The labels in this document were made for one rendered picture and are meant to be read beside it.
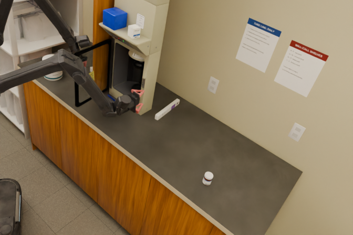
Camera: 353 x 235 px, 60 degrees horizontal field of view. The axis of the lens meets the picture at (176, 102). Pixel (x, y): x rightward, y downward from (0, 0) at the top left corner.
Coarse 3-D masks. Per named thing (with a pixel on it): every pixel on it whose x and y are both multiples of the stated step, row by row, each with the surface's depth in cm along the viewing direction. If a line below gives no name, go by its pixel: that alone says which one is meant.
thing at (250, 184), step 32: (64, 96) 212; (160, 96) 233; (96, 128) 195; (128, 128) 199; (160, 128) 204; (192, 128) 210; (224, 128) 216; (160, 160) 182; (192, 160) 186; (224, 160) 191; (256, 160) 196; (192, 192) 168; (224, 192) 172; (256, 192) 176; (288, 192) 180; (224, 224) 156; (256, 224) 159
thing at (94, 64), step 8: (104, 40) 192; (96, 48) 188; (104, 48) 194; (80, 56) 179; (88, 56) 185; (96, 56) 191; (104, 56) 198; (88, 64) 188; (96, 64) 194; (104, 64) 201; (88, 72) 192; (96, 72) 198; (104, 72) 206; (96, 80) 202; (104, 80) 210; (80, 88) 192; (104, 88) 214; (80, 96) 196; (88, 96) 203
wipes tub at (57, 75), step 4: (44, 56) 220; (48, 56) 221; (56, 72) 221; (60, 72) 224; (44, 76) 224; (48, 76) 221; (52, 76) 221; (56, 76) 223; (60, 76) 226; (52, 80) 223
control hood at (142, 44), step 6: (102, 24) 182; (108, 30) 181; (114, 30) 178; (120, 30) 179; (126, 30) 181; (120, 36) 175; (126, 36) 175; (132, 42) 171; (138, 42) 171; (144, 42) 173; (150, 42) 178; (138, 48) 173; (144, 48) 176; (144, 54) 179
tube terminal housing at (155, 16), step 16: (128, 0) 176; (128, 16) 181; (160, 16) 173; (144, 32) 178; (160, 32) 180; (128, 48) 192; (160, 48) 189; (144, 64) 188; (112, 80) 215; (144, 96) 202; (144, 112) 213
